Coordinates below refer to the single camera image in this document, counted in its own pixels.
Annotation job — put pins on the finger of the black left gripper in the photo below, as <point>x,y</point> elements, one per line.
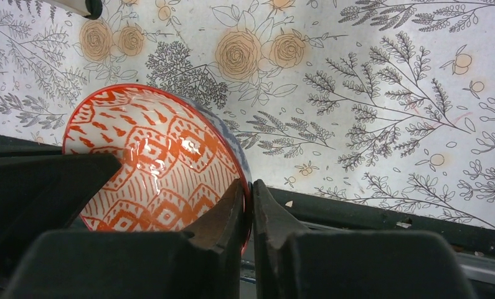
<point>40,193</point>

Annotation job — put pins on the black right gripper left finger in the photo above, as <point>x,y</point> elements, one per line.
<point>201,261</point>

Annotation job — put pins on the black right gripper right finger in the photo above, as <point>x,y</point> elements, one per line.
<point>293,261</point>

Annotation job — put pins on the blue white zigzag bowl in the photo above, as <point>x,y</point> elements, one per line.
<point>177,159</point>

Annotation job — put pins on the steel two-tier dish rack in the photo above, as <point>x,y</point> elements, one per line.
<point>90,9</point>

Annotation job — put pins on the floral tablecloth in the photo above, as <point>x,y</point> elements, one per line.
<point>382,103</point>

